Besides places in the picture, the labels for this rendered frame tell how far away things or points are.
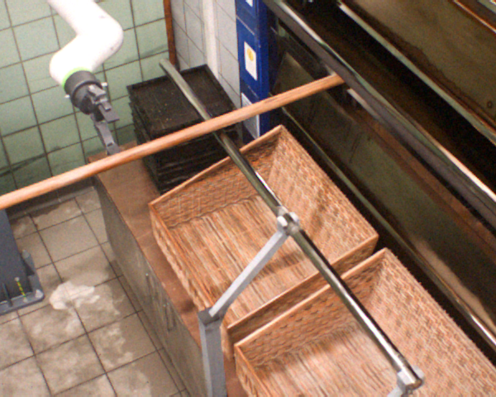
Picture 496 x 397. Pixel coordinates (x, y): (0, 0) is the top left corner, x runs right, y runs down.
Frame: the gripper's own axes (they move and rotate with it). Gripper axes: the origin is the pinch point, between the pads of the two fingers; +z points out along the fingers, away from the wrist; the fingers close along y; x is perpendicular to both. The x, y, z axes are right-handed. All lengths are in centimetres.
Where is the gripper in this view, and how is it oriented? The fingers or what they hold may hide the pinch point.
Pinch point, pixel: (116, 139)
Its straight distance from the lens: 220.2
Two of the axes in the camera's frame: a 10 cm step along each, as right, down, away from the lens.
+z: 4.7, 6.1, -6.4
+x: -8.8, 3.4, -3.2
